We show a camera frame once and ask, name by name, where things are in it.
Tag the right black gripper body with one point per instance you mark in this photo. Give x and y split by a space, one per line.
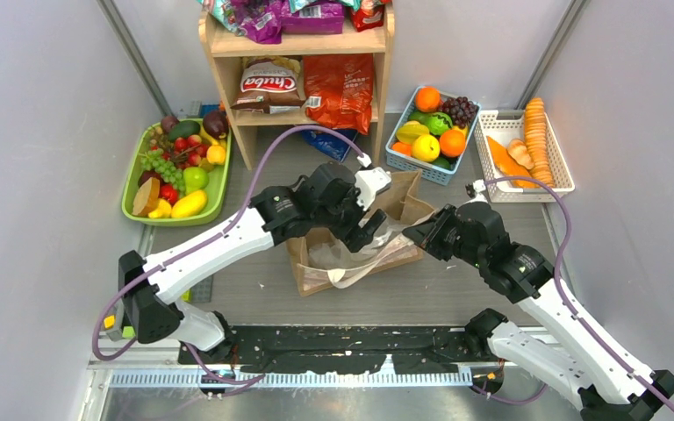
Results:
438 233

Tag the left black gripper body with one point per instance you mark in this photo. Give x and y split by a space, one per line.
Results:
347 219

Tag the brown burlap grocery bag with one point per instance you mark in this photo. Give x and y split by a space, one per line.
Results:
402 207

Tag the orange snack bag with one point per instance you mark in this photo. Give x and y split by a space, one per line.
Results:
339 90

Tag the Chuba chips bag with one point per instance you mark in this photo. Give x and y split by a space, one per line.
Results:
270 84

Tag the clear plastic bag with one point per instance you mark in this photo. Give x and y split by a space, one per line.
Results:
333 255

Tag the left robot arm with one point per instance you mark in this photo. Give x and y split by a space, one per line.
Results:
332 197

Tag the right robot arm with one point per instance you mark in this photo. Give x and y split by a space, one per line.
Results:
598 376

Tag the blue fruit basket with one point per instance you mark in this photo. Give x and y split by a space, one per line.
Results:
410 126

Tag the blue snack bag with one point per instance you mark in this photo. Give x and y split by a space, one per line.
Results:
334 148

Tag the orange bread loaf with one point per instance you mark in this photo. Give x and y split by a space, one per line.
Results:
504 162

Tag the orange fruit lower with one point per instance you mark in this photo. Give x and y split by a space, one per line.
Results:
453 143

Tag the orange fruit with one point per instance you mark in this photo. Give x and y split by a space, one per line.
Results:
453 143
427 99

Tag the small croissant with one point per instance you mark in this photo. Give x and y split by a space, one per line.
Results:
517 149

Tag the white bread basket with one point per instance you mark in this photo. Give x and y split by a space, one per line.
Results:
503 127

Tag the dark grape bunch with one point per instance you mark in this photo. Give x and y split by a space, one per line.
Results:
461 110

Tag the stacked round crackers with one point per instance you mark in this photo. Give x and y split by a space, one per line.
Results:
536 141

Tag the green fruit tray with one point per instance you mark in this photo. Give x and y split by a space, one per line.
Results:
215 190

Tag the orange fruit top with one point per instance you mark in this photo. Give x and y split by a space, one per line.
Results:
427 99

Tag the yellow mango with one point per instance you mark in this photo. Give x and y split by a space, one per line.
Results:
190 205

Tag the green apple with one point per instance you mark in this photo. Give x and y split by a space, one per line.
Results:
195 178

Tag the avocado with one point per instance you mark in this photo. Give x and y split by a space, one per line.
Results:
184 129

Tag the magenta snack bag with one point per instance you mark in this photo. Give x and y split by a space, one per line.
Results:
312 17

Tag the green grape bunch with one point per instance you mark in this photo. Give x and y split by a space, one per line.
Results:
166 169

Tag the red snack bag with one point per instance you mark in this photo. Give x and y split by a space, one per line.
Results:
368 14

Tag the purple snack bag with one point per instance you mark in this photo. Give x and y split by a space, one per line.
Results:
257 20

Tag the small green toy block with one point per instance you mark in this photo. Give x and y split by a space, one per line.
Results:
128 332

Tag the yellow toy block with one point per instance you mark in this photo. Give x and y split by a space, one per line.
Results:
109 322

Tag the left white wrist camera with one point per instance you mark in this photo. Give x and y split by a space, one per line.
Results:
371 181

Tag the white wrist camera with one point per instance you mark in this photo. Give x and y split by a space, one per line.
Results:
371 181
476 191

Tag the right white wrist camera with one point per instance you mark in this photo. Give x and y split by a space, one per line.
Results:
476 191

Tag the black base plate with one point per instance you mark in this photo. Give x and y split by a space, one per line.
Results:
347 349

